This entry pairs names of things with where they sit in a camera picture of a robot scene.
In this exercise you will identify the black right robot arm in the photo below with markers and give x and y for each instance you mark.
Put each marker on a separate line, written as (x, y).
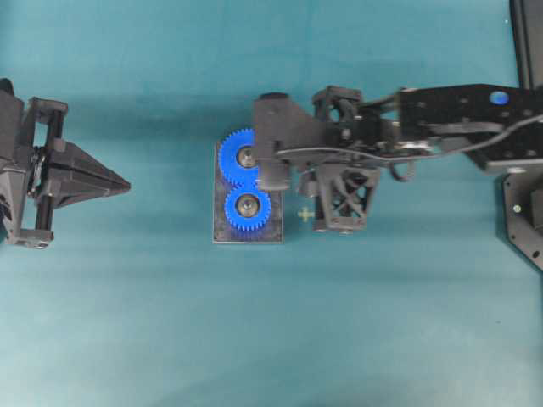
(498, 128)

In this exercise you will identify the grey metal base plate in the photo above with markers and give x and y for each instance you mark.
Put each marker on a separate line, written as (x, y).
(224, 233)

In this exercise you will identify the small blue plastic gear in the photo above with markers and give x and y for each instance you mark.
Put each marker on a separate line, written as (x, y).
(242, 223)

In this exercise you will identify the threaded steel shaft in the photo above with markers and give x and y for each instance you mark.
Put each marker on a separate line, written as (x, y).
(247, 207)

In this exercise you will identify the yellow cross tape marker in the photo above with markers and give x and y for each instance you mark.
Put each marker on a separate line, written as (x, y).
(305, 214)

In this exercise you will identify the large blue plastic gear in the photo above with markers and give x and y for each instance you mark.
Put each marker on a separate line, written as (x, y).
(230, 161)

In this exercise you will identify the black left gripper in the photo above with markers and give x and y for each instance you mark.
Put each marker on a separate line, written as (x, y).
(29, 133)

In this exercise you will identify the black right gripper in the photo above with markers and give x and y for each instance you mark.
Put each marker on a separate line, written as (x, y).
(356, 131)

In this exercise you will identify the steel shaft under gripper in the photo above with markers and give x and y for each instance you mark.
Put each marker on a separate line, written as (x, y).
(245, 157)

